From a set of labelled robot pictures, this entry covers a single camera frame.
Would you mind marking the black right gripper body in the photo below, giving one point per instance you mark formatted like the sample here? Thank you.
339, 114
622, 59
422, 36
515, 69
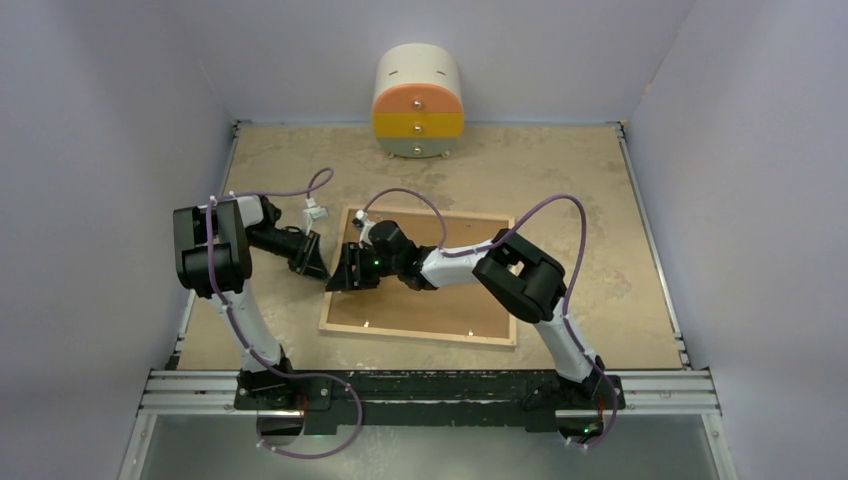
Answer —
372, 266

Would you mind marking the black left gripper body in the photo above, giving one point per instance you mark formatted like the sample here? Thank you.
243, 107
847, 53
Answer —
280, 242

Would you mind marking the brown cardboard backing board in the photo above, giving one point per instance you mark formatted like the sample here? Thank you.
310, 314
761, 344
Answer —
430, 305

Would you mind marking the wooden picture frame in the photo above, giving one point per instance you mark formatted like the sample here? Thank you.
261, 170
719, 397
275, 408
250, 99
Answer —
411, 334

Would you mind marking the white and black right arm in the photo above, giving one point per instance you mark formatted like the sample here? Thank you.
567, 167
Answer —
527, 282

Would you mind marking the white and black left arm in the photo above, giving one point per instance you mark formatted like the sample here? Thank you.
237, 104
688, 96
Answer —
213, 259

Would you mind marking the small colourful drawer cabinet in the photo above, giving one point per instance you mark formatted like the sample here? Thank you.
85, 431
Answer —
417, 110

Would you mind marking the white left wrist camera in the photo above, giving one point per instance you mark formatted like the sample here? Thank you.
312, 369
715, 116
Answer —
312, 213

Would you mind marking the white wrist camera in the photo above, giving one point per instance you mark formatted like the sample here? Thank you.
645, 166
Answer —
312, 213
363, 224

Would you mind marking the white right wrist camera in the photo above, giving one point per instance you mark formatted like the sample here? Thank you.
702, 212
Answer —
363, 224

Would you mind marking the black and aluminium base rail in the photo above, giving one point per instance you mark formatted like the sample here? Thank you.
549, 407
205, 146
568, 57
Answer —
534, 400

